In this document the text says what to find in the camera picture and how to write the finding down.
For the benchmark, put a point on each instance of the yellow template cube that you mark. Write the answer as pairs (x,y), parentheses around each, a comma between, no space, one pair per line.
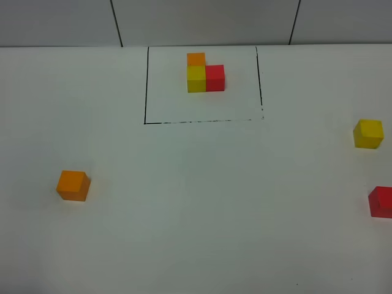
(196,78)

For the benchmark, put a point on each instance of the red template cube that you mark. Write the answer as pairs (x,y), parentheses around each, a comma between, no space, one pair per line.
(215,78)

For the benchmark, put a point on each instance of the orange template cube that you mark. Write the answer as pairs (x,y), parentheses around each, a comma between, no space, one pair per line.
(196,59)

